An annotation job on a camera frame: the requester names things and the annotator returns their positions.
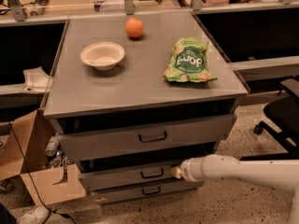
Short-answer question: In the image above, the green chip bag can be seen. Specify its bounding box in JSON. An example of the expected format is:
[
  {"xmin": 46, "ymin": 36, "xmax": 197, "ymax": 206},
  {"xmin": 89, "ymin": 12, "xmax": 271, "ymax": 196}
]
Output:
[{"xmin": 164, "ymin": 37, "xmax": 218, "ymax": 83}]

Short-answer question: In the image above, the grey bottom drawer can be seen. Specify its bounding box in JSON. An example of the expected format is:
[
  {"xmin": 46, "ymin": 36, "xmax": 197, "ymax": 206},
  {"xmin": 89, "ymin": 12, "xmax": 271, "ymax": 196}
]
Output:
[{"xmin": 91, "ymin": 178, "xmax": 204, "ymax": 204}]

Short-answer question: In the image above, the black office chair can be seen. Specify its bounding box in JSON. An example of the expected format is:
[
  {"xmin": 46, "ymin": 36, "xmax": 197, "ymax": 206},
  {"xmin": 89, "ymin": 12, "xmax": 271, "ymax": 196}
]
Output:
[{"xmin": 241, "ymin": 78, "xmax": 299, "ymax": 161}]

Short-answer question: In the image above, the white paper bowl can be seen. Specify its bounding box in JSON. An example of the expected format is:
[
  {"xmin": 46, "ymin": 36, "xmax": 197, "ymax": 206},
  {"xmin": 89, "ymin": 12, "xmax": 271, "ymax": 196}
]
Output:
[{"xmin": 80, "ymin": 42, "xmax": 125, "ymax": 71}]

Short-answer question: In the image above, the grey top drawer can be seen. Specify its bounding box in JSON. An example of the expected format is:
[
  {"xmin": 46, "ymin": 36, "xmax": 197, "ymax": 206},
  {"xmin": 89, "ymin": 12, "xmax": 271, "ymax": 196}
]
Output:
[{"xmin": 58, "ymin": 114, "xmax": 236, "ymax": 161}]

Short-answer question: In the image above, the clear plastic bottle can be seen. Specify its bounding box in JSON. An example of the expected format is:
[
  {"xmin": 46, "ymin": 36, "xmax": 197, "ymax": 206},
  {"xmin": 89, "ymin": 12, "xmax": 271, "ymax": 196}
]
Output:
[{"xmin": 45, "ymin": 136, "xmax": 59, "ymax": 157}]

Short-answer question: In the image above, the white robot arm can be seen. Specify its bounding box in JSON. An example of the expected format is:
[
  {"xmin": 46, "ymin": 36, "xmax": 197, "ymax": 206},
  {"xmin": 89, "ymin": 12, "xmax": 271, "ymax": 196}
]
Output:
[{"xmin": 171, "ymin": 154, "xmax": 299, "ymax": 224}]

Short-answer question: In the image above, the white shoe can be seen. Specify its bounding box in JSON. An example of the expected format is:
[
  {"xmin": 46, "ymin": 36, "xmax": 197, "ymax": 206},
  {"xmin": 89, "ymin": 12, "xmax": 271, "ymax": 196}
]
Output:
[{"xmin": 17, "ymin": 206, "xmax": 50, "ymax": 224}]

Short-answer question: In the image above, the brown cardboard box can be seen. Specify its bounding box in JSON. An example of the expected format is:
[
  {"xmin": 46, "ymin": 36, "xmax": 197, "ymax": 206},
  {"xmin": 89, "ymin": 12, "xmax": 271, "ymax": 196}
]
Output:
[{"xmin": 0, "ymin": 110, "xmax": 86, "ymax": 205}]

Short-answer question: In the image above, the grey drawer cabinet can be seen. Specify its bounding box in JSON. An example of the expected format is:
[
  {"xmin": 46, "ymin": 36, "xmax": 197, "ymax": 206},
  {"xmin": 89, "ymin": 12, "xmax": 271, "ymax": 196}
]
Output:
[{"xmin": 42, "ymin": 10, "xmax": 249, "ymax": 203}]

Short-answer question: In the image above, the black floor cable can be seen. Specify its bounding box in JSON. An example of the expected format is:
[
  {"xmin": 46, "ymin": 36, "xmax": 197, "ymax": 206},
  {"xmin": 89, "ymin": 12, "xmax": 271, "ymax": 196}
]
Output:
[{"xmin": 0, "ymin": 100, "xmax": 76, "ymax": 222}]

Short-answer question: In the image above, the white curved plastic part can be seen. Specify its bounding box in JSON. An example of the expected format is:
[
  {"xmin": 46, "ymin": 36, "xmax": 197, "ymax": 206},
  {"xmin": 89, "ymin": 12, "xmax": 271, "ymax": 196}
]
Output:
[{"xmin": 21, "ymin": 67, "xmax": 53, "ymax": 93}]

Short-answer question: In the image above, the grey drawer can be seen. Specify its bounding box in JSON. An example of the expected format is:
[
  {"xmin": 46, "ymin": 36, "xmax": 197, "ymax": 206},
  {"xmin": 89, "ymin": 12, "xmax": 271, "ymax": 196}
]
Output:
[
  {"xmin": 78, "ymin": 152, "xmax": 206, "ymax": 192},
  {"xmin": 58, "ymin": 114, "xmax": 236, "ymax": 161},
  {"xmin": 91, "ymin": 178, "xmax": 204, "ymax": 204}
]

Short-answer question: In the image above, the orange fruit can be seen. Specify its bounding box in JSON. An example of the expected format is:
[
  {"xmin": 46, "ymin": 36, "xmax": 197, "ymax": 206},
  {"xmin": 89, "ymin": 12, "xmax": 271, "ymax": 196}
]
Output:
[{"xmin": 125, "ymin": 18, "xmax": 144, "ymax": 38}]

